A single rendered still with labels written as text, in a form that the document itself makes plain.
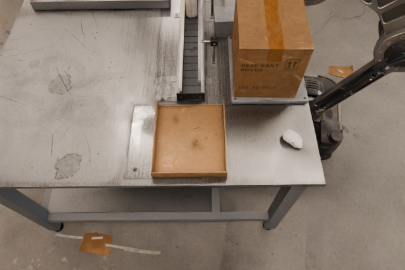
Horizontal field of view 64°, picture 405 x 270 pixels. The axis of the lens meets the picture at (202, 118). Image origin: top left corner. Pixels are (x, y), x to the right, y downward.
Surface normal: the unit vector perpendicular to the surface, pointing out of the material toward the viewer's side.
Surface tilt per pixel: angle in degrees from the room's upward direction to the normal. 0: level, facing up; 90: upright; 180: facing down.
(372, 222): 0
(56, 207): 0
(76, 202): 0
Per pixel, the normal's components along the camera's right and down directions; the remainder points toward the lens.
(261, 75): -0.02, 0.85
